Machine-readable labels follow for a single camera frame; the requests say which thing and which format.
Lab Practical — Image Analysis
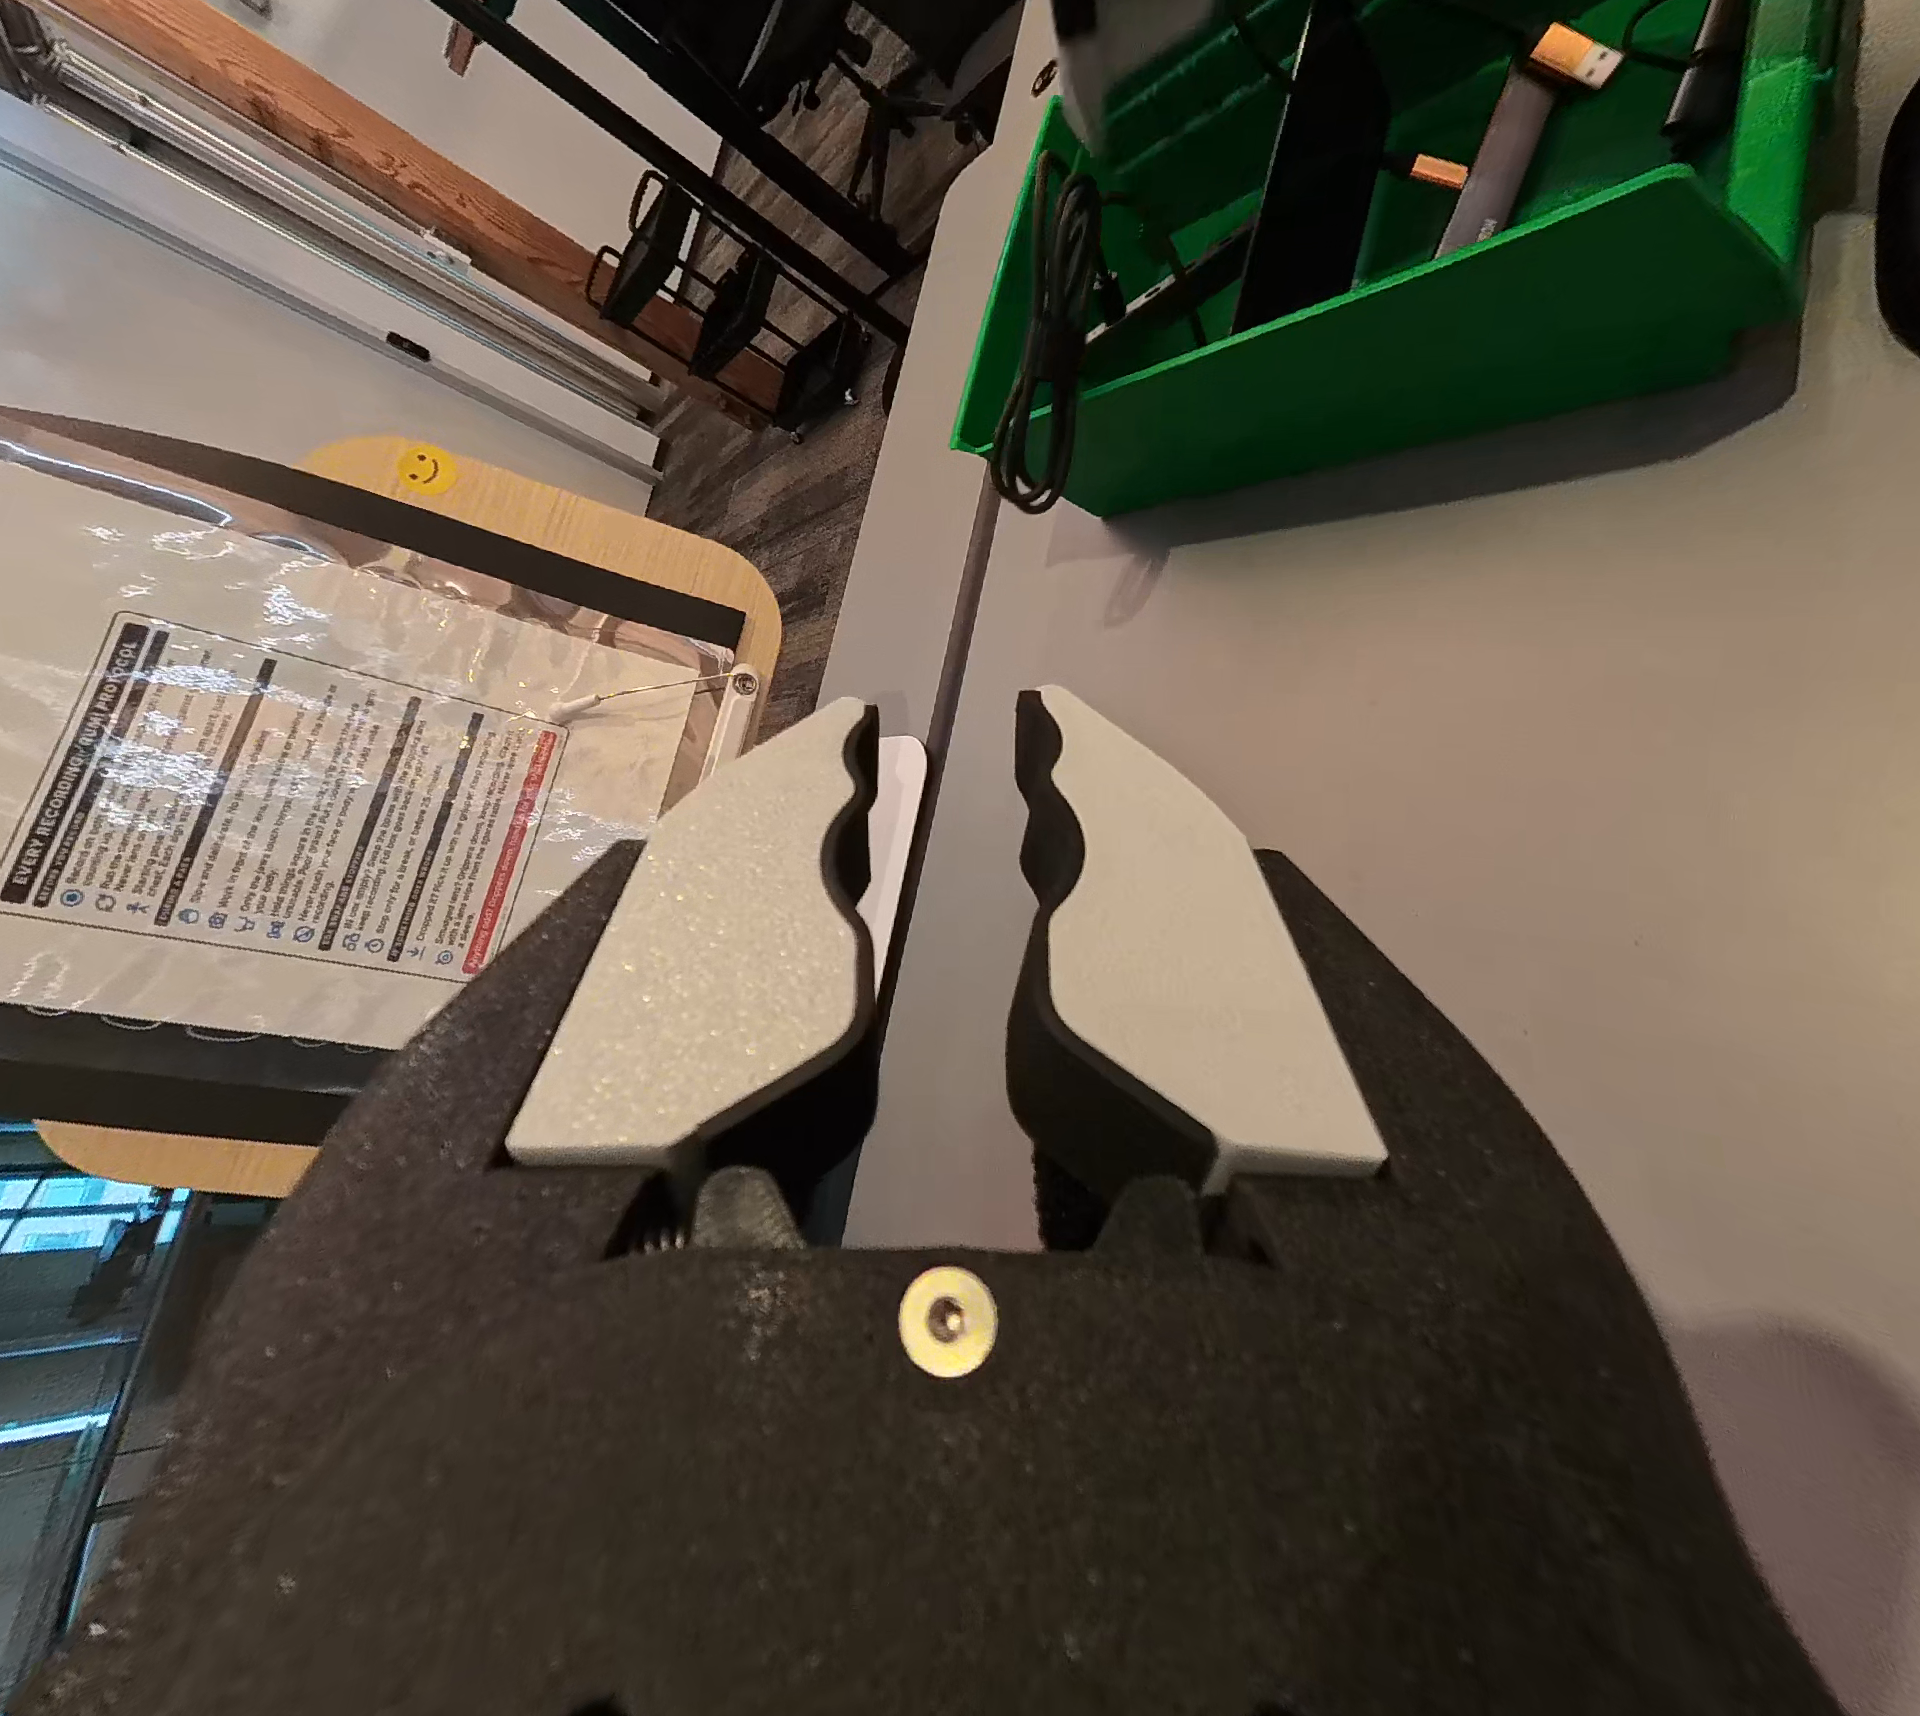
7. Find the black wire rack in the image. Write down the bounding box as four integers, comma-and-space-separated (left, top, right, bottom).
588, 171, 872, 434

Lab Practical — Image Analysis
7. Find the white plastic pad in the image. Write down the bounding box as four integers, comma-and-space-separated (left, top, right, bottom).
868, 732, 936, 990

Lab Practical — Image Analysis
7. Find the wire tether white clip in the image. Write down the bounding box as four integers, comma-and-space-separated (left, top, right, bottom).
547, 664, 761, 719

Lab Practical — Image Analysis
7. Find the black usb cable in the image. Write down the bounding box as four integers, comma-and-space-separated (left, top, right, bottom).
986, 145, 1123, 521

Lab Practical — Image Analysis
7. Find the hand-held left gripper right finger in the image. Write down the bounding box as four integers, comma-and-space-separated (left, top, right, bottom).
1007, 684, 1392, 1202

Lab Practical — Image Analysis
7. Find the person's grey shirt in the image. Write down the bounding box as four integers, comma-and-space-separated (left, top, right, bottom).
1656, 1312, 1920, 1716

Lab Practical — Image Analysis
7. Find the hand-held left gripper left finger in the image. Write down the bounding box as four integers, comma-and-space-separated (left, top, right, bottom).
507, 697, 885, 1172

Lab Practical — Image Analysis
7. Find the wooden beam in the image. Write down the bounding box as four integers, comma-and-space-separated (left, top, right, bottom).
0, 0, 759, 434

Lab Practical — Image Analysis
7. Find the slim silver usb hub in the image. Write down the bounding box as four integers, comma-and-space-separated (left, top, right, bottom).
1433, 71, 1550, 258

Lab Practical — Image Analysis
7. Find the laminated instruction sheet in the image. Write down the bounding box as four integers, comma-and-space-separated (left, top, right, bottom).
0, 407, 750, 1125

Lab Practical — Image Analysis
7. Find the aluminium wall rail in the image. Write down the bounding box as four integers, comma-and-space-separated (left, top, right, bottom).
0, 0, 667, 486

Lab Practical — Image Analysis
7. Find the glass partition panel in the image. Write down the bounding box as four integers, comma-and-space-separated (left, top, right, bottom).
0, 1122, 193, 1612

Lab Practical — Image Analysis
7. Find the black round object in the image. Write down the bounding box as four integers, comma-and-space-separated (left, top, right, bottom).
1876, 71, 1920, 354

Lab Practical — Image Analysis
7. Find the green plastic bin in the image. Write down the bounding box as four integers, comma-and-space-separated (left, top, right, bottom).
948, 0, 1866, 521

